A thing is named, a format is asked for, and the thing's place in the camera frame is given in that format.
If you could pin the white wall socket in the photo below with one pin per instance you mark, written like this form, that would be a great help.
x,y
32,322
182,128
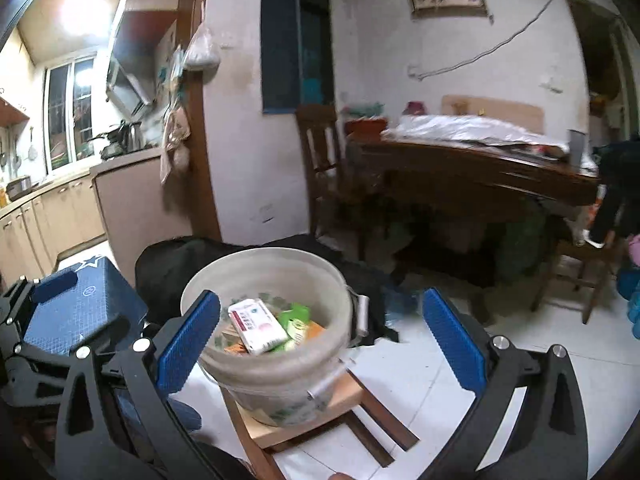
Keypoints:
x,y
267,213

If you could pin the light wooden board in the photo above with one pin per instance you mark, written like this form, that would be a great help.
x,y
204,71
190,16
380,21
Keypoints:
x,y
520,110

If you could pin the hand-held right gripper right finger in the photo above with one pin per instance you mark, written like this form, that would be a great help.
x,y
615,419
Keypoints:
x,y
452,340

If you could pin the dark wooden desk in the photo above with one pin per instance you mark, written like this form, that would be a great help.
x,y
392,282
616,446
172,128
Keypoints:
x,y
450,170

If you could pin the dark blue window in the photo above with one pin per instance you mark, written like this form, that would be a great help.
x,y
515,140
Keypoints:
x,y
295,35

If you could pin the person's right hand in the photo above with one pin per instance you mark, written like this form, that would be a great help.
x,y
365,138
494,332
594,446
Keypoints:
x,y
345,476

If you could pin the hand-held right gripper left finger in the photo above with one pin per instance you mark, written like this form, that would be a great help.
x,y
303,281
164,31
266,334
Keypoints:
x,y
187,342

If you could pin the grey cup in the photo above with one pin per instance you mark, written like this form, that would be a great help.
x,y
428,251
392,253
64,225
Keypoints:
x,y
576,147

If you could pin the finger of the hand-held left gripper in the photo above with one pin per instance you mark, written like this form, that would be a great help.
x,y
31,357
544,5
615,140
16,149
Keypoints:
x,y
30,357
52,285

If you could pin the long light green box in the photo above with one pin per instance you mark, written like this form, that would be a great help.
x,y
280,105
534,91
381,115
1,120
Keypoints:
x,y
296,320

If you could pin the white packet pink print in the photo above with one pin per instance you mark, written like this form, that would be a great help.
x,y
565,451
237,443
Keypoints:
x,y
257,327

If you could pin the dark wooden chair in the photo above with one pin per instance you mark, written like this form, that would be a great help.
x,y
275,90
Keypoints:
x,y
575,260
317,160

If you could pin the wooden stool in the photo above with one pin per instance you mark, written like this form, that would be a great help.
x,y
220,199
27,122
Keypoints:
x,y
345,395

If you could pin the white plastic sheet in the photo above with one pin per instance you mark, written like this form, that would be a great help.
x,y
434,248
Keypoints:
x,y
465,127

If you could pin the beige kitchen base cabinets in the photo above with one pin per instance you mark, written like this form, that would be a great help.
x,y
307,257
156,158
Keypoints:
x,y
65,215

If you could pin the steel kettle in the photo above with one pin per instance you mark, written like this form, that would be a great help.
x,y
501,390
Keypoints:
x,y
131,137

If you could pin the silver rice cooker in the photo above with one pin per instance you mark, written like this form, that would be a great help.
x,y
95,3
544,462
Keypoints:
x,y
19,187

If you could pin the blue checkered tablecloth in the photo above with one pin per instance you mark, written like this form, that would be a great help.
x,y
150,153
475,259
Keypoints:
x,y
90,305

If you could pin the black wok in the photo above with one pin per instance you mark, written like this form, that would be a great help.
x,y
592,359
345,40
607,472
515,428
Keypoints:
x,y
107,136

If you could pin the dark hanging jacket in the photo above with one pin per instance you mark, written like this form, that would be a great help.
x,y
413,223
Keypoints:
x,y
617,185

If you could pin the round ceiling light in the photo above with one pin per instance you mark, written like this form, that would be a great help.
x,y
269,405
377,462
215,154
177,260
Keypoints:
x,y
85,2

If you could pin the kitchen wall cabinet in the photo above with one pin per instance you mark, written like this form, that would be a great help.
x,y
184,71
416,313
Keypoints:
x,y
150,35

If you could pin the steel range hood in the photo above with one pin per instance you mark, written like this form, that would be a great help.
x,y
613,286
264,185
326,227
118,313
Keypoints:
x,y
127,85

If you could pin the black bag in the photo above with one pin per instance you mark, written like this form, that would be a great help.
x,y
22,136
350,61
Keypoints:
x,y
165,270

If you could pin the green sack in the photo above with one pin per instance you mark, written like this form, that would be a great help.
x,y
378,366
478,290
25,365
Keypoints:
x,y
525,245

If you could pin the cream plastic bucket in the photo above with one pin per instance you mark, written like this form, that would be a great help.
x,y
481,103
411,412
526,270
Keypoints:
x,y
280,380

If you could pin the kitchen window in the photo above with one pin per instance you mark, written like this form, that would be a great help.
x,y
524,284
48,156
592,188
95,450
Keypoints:
x,y
70,110

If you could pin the hanging white plastic bag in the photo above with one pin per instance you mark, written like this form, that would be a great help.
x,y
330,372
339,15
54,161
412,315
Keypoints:
x,y
201,52

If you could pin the hanging translucent plastic bag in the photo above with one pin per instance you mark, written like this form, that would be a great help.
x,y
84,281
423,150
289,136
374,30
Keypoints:
x,y
176,70

